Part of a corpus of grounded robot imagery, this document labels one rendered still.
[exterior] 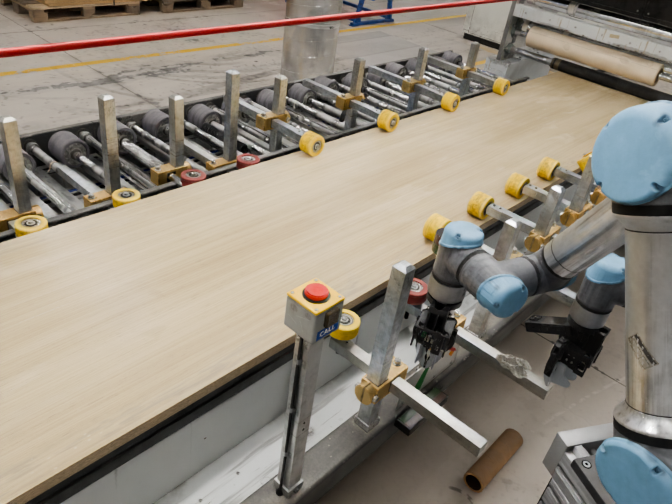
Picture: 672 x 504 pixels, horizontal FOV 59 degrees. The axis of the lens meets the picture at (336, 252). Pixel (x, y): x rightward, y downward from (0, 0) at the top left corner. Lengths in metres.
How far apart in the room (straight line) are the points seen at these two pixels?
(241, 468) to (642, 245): 1.02
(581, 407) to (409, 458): 0.86
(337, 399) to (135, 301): 0.59
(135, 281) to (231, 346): 0.32
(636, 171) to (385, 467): 1.74
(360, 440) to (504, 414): 1.28
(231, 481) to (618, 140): 1.08
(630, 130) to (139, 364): 0.99
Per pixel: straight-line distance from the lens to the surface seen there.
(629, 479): 0.91
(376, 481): 2.28
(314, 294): 0.97
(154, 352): 1.34
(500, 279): 1.05
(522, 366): 1.51
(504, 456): 2.42
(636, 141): 0.79
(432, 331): 1.20
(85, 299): 1.50
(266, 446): 1.53
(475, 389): 2.71
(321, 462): 1.41
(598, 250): 1.06
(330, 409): 1.62
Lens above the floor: 1.83
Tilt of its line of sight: 33 degrees down
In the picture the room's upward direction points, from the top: 9 degrees clockwise
